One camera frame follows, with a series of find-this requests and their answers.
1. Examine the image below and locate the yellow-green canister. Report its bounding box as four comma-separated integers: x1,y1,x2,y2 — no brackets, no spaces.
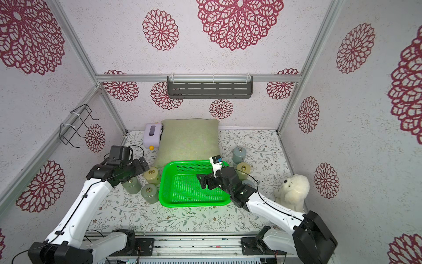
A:
143,167,161,185

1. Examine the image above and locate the green canister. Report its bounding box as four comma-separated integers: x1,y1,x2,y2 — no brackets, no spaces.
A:
122,177,142,195

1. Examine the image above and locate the yellow canister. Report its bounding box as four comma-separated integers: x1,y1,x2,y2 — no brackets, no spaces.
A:
236,162,251,181

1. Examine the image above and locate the green plastic basket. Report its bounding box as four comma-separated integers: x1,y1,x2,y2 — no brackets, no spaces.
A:
159,160,230,208

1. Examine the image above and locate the grey-green canister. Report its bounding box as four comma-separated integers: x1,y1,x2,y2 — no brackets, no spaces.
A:
141,184,159,204

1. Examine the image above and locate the blue-grey canister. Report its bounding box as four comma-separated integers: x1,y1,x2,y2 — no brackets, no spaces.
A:
232,146,247,164

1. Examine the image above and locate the blue canister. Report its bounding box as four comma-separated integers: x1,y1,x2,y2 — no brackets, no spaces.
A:
242,179,256,189

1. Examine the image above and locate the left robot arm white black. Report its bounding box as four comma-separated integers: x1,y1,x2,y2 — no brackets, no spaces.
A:
27,145,149,264

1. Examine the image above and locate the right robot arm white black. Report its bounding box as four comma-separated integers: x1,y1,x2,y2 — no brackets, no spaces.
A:
197,167,338,264

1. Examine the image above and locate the lilac toaster toy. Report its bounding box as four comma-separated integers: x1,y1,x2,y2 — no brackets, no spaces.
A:
143,123,163,150

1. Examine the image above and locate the green linen cushion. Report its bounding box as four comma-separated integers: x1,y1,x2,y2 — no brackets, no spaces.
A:
154,119,220,168

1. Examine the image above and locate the white plush dog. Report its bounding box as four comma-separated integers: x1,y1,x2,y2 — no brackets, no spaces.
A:
275,174,310,212

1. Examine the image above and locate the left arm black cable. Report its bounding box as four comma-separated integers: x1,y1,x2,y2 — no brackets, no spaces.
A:
11,145,146,264

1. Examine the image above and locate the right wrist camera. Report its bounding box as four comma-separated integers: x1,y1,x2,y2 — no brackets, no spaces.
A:
209,155,224,178

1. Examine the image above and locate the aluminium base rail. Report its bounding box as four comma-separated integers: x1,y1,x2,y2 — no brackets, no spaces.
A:
108,230,304,264

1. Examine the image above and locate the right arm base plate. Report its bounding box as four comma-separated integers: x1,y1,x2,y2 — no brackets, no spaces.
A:
241,237,287,256

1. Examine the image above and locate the black wire wall rack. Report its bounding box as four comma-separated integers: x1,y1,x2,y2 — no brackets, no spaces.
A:
58,104,99,149

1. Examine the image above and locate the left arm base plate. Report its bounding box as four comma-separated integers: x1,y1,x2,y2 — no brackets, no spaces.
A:
111,238,155,257

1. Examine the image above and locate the grey wall shelf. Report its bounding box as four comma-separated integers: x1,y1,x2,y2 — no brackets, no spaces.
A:
167,75,253,99

